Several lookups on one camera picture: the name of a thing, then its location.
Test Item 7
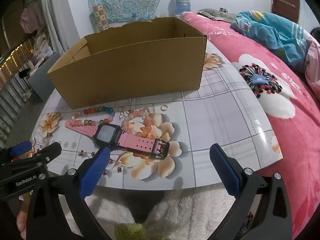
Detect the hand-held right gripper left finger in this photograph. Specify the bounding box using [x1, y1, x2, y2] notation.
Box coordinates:
[26, 146, 113, 240]

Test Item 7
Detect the green fluffy cloth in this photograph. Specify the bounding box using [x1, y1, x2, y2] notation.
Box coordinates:
[114, 222, 160, 240]

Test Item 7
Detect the beige lace cloth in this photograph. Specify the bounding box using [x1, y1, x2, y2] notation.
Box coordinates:
[196, 8, 238, 23]

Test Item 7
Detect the grey storage box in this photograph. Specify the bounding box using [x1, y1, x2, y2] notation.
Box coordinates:
[27, 52, 62, 103]

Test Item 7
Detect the white curtain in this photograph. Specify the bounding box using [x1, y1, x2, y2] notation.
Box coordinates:
[40, 0, 72, 55]

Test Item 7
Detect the white fluffy blanket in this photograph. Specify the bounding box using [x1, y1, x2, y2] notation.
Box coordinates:
[85, 187, 237, 240]

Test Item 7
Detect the wooden wardrobe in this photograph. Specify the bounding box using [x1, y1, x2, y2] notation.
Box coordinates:
[0, 0, 43, 55]

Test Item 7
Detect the pink hanging garment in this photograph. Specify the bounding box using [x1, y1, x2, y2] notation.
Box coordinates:
[20, 6, 47, 33]

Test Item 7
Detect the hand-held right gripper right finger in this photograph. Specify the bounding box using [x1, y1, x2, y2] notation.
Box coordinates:
[209, 144, 293, 240]

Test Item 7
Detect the brown cardboard box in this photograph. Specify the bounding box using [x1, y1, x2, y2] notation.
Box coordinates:
[47, 16, 207, 110]

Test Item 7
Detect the person's left forearm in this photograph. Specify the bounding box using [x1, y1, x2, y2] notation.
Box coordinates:
[16, 196, 30, 240]

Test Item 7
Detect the pink orange bead bracelet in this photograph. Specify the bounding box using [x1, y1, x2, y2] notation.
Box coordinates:
[121, 109, 157, 139]

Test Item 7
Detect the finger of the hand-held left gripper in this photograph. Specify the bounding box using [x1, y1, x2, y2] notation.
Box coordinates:
[0, 142, 62, 174]
[0, 141, 32, 163]

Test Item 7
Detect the pink floral blanket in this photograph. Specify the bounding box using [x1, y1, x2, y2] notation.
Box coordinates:
[180, 11, 320, 240]

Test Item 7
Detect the pink strap digital watch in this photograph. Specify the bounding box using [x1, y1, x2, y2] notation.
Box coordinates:
[64, 120, 170, 160]

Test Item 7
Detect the checkered print cloth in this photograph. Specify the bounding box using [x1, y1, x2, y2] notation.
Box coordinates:
[90, 4, 110, 33]

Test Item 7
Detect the metal railing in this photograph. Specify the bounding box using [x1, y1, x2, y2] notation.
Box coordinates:
[0, 37, 35, 135]

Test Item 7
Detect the multicolour bead bracelet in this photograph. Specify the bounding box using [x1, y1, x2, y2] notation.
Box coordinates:
[66, 106, 115, 128]

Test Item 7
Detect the blue printed blanket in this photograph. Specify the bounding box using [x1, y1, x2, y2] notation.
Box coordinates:
[230, 10, 314, 72]

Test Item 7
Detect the light pink quilt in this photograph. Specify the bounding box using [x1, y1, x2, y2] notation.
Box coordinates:
[304, 40, 320, 98]

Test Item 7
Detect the blue water bottle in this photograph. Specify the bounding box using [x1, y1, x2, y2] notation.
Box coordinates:
[174, 0, 192, 18]

